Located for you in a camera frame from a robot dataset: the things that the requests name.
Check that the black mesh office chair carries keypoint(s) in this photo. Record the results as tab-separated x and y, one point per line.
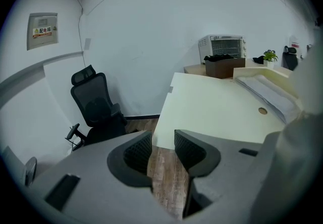
96	107

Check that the black fabric mask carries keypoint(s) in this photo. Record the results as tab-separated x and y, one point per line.
258	59

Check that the grey electrical wall panel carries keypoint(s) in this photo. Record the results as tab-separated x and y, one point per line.
43	31

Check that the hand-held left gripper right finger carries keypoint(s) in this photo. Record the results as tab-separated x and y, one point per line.
227	180

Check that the pale green box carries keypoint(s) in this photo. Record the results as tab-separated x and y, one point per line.
214	107

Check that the brown wooden box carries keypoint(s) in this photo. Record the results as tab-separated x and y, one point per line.
224	69

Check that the white toaster oven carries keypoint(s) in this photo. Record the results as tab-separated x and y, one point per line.
222	46

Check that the black cloth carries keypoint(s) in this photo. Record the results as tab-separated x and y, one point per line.
218	57

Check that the red and white wall sign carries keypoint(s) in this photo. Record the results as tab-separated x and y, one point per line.
295	44

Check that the potted purple flower plant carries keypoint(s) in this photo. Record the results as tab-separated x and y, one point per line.
270	57

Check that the black marble round table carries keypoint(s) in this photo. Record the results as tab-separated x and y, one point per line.
30	171

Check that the grey folded cloth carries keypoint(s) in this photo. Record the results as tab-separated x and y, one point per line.
270	94

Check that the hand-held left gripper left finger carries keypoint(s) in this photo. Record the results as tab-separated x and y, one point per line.
96	192

